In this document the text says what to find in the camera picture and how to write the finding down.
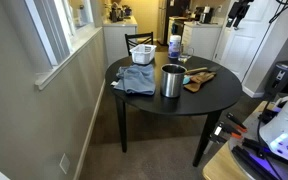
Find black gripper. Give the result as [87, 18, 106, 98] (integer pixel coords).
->
[225, 0, 254, 30]

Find wide wooden spoon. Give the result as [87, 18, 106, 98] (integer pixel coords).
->
[183, 71, 217, 93]

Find light wooden spoon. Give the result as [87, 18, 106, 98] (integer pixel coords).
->
[185, 66, 209, 76]

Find steel utensil holder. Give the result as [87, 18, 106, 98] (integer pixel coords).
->
[160, 63, 188, 99]

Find black coffee machine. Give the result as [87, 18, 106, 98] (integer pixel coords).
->
[198, 5, 216, 24]

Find black spatula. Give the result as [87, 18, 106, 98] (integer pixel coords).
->
[206, 65, 222, 74]

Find white wipes canister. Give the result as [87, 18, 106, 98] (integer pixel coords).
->
[167, 34, 182, 60]

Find black box appliance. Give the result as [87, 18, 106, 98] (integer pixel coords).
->
[264, 59, 288, 98]

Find round black table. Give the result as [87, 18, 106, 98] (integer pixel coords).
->
[104, 51, 243, 168]

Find black wooden chair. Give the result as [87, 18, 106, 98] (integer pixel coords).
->
[124, 31, 155, 57]

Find white plastic basket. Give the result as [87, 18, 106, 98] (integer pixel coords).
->
[129, 43, 158, 66]

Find black orange-tipped clamp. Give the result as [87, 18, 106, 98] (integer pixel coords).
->
[225, 112, 248, 134]
[217, 121, 243, 140]

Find blue cloth towel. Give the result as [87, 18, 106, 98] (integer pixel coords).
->
[110, 63, 157, 96]

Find white counter cabinet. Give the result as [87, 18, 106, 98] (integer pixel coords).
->
[102, 15, 139, 67]

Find dark countertop appliances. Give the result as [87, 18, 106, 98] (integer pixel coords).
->
[109, 2, 126, 23]

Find white window sill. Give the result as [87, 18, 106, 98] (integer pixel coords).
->
[34, 26, 104, 91]

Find white vertical blinds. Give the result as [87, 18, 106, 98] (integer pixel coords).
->
[23, 0, 72, 67]

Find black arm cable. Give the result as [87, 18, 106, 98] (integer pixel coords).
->
[241, 0, 288, 83]

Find grey metal base plate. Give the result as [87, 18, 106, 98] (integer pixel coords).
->
[228, 111, 288, 180]

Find black mounting rail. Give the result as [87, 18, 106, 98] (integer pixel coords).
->
[231, 144, 280, 180]

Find white wall vent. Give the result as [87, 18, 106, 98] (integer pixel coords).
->
[59, 152, 71, 175]

